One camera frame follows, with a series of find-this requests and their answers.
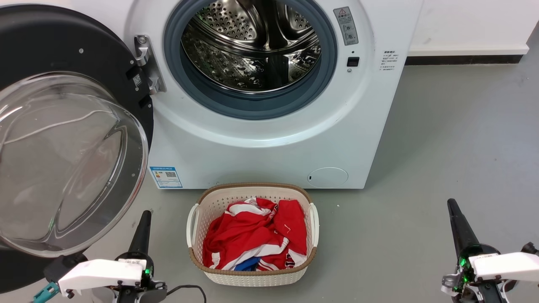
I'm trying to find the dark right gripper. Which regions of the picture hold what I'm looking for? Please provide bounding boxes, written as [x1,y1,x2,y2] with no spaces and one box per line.
[441,199,506,303]

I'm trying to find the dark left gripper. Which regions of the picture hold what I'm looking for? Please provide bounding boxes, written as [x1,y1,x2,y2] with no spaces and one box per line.
[112,210,168,303]

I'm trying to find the washer door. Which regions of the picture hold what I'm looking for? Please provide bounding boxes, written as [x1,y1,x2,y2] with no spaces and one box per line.
[0,4,154,294]

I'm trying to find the white front-load washing machine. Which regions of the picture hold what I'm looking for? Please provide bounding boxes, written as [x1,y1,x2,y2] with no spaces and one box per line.
[72,0,424,190]

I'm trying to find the metal door hinge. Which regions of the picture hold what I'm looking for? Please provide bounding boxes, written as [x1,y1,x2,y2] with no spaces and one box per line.
[134,35,167,95]

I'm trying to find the steel washing machine drum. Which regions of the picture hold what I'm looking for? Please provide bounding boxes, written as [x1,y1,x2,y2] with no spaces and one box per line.
[181,0,323,94]

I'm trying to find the blue energy label sticker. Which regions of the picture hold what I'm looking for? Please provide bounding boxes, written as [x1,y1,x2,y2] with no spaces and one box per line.
[149,166,184,189]

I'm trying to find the beige perforated laundry basket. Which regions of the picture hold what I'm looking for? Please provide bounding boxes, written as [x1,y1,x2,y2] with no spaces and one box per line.
[186,182,320,287]

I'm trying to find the red and white striped jersey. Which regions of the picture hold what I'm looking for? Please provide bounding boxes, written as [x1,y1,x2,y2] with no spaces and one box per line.
[203,197,308,271]

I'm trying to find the blue garment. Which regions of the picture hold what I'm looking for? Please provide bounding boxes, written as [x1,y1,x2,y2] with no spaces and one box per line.
[234,257,261,271]

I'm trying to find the round white filter cover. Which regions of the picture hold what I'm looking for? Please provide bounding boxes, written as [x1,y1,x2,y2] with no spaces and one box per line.
[307,167,349,189]

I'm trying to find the plain red garment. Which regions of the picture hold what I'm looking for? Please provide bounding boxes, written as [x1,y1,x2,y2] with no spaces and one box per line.
[274,199,308,256]

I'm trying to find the black baseboard strip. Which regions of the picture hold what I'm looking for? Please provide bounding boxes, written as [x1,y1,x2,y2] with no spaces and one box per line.
[405,55,523,66]

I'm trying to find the small printed text label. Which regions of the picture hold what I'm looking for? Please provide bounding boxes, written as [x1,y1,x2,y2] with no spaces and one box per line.
[381,50,398,71]

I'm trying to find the grey warning sticker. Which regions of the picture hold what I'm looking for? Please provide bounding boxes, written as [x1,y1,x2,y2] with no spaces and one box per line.
[334,6,359,46]

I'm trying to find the thin black cable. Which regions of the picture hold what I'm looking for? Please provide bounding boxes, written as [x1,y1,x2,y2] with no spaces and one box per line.
[166,284,207,303]

